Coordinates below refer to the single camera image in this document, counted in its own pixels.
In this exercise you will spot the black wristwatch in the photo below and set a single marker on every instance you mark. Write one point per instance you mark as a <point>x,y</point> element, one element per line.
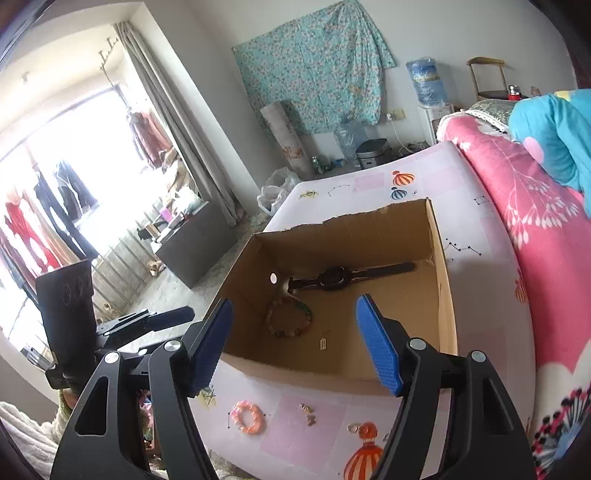
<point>334,278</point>

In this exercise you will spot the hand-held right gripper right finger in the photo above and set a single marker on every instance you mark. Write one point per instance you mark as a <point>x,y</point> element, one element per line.
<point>376,346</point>

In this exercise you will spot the brown hanging jacket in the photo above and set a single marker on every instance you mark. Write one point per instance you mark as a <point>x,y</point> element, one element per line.
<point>150,134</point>

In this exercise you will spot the brown cardboard box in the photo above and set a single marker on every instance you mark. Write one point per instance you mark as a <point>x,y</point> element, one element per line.
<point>351,258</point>

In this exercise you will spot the grey curtain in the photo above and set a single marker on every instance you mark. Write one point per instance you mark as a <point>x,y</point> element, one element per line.
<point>184,115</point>

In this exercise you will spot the blue blanket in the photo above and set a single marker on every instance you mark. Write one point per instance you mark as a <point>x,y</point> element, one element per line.
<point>554,134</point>

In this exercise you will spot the blue water jug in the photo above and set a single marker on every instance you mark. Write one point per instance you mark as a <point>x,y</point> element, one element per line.
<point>427,81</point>

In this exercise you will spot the white plastic bag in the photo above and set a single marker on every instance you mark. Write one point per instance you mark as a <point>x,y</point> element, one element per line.
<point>277,189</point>

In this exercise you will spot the dark hanging clothes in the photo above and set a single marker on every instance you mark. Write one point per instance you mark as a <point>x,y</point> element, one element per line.
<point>69,189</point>

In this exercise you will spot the pink floral blanket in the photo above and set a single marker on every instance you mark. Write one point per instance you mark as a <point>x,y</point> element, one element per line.
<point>545,277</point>

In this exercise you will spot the wall socket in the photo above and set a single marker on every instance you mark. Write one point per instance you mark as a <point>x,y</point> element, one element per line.
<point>397,114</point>

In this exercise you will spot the dark low cabinet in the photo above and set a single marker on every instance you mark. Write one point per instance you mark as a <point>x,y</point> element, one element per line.
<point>198,244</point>

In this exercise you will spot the clear empty water jug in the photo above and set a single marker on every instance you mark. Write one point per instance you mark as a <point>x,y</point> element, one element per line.
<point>348,138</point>

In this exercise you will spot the red hanging garment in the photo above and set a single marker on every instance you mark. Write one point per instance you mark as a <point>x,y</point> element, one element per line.
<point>21,230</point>

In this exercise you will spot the grey trash bin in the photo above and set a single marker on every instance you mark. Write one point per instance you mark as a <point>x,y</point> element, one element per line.
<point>371,154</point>

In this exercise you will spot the rolled printed mat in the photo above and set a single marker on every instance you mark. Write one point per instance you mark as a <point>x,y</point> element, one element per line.
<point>284,138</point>

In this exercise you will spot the green patterned quilt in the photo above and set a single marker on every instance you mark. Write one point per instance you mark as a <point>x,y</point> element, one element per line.
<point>489,113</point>

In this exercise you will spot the small hoop earring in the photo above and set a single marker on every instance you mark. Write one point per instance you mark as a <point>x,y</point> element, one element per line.
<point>354,428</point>

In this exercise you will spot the green bottle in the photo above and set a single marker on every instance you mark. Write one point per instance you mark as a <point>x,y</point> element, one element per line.
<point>316,165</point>

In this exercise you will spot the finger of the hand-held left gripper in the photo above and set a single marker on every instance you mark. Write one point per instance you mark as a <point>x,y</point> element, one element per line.
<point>138,321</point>
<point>134,344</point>

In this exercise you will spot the teal floral wall cloth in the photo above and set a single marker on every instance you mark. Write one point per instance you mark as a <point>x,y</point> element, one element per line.
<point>318,60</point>

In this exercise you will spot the wooden chair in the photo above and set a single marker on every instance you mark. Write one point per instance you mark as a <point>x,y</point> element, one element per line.
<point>489,94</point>

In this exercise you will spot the white water dispenser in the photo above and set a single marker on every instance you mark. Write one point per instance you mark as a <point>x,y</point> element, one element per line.
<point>434,122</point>

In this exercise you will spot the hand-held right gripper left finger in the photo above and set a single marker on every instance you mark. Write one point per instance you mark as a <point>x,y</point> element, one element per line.
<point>212,341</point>

